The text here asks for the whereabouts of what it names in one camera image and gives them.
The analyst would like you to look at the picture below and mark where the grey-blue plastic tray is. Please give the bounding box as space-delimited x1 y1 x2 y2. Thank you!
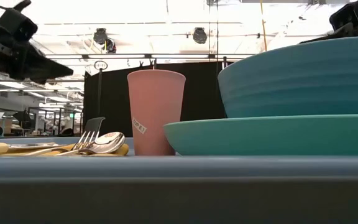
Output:
0 136 358 224

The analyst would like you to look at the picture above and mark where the left wrist camera housing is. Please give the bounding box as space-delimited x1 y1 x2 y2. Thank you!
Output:
0 0 39 42

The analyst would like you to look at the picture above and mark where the yellow cloth napkin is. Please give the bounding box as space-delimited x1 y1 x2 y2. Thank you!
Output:
0 142 130 157

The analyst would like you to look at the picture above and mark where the black curtain partition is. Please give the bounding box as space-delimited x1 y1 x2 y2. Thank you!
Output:
83 61 233 138

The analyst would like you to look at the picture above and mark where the silver fork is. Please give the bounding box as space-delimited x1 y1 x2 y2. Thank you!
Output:
23 130 101 157

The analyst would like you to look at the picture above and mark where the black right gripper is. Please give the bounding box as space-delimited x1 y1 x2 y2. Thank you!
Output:
299 0 358 44

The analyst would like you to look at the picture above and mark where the silver spoon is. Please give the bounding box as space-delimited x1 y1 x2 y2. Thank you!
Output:
55 131 126 156

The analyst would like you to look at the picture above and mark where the round black ceiling fixture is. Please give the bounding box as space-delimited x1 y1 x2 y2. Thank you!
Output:
93 27 109 45
193 27 208 45

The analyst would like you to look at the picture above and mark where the teal plate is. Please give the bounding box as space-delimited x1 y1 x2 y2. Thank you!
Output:
163 113 358 156

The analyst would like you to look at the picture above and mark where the grey chair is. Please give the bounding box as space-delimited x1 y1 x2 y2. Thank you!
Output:
84 116 106 138

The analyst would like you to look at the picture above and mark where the dark red hanging device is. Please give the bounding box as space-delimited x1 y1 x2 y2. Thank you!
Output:
105 37 117 54

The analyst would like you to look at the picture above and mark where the round sign on pole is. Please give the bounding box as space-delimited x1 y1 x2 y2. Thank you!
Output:
93 60 109 118

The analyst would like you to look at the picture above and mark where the horizontal metal rail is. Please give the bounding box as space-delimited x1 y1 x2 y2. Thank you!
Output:
44 53 256 61

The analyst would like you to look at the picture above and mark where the blue bowl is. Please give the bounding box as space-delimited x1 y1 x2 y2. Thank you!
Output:
218 35 358 119

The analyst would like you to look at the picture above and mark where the pink ribbed cup with label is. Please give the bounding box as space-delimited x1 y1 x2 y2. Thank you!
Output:
127 69 186 157

